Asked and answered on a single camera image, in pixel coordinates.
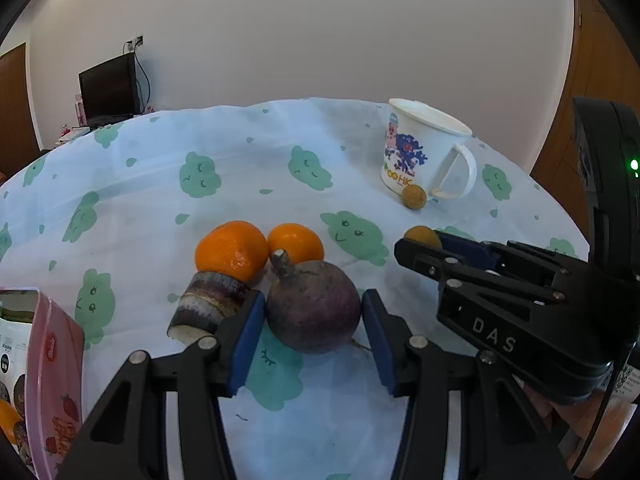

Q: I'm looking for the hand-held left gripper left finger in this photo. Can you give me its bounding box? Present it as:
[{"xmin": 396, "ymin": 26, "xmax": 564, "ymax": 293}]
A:
[{"xmin": 55, "ymin": 290, "xmax": 267, "ymax": 480}]

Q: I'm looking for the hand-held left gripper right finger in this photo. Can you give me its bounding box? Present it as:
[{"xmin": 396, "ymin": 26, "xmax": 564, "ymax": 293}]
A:
[{"xmin": 361, "ymin": 289, "xmax": 573, "ymax": 480}]

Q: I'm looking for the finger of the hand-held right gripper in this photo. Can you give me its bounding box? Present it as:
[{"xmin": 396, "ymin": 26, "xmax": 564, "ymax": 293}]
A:
[
  {"xmin": 434, "ymin": 229, "xmax": 592, "ymax": 282},
  {"xmin": 394, "ymin": 237, "xmax": 568, "ymax": 311}
]

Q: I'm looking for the long purple sugarcane piece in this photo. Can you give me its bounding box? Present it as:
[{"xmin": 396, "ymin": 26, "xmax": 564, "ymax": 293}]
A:
[{"xmin": 167, "ymin": 270, "xmax": 251, "ymax": 345}]

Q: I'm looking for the round purple fruit with stem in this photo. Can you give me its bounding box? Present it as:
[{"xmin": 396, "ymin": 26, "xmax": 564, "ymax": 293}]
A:
[{"xmin": 266, "ymin": 249, "xmax": 362, "ymax": 355}]

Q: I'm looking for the large orange mandarin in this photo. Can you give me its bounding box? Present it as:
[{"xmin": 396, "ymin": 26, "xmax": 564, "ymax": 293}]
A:
[{"xmin": 194, "ymin": 220, "xmax": 269, "ymax": 282}]

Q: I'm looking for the pink rectangular tin box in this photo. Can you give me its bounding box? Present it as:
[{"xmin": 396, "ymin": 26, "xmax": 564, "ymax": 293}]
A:
[{"xmin": 0, "ymin": 287, "xmax": 86, "ymax": 480}]

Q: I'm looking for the small orange mandarin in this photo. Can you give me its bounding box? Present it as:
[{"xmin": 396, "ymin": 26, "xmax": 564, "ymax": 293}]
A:
[{"xmin": 0, "ymin": 400, "xmax": 21, "ymax": 443}]

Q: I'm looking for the person's right hand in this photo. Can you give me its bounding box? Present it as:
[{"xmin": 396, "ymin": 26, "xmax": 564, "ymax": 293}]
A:
[{"xmin": 517, "ymin": 382, "xmax": 640, "ymax": 471}]

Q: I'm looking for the white printed mug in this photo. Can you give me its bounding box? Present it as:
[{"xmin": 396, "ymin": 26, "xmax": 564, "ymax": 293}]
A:
[{"xmin": 380, "ymin": 98, "xmax": 477, "ymax": 200}]

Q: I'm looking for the white tablecloth with green clouds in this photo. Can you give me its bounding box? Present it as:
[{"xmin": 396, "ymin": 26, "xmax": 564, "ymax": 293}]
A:
[{"xmin": 0, "ymin": 97, "xmax": 591, "ymax": 480}]

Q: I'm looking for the wooden door with glass pane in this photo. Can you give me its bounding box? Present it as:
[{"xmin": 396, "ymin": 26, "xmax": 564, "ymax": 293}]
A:
[{"xmin": 530, "ymin": 0, "xmax": 640, "ymax": 191}]

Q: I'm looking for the printed paper insert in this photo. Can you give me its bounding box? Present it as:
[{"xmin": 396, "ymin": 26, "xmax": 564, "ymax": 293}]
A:
[{"xmin": 0, "ymin": 307, "xmax": 37, "ymax": 376}]

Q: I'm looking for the black television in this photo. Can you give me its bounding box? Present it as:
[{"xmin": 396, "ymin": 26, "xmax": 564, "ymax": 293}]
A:
[{"xmin": 78, "ymin": 52, "xmax": 139, "ymax": 128}]

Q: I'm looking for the brown wooden door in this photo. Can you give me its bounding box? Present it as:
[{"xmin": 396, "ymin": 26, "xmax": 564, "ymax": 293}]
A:
[{"xmin": 0, "ymin": 42, "xmax": 41, "ymax": 176}]

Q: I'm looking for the black power cable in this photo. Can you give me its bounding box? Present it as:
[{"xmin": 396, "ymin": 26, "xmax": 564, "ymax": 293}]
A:
[{"xmin": 134, "ymin": 50, "xmax": 152, "ymax": 111}]

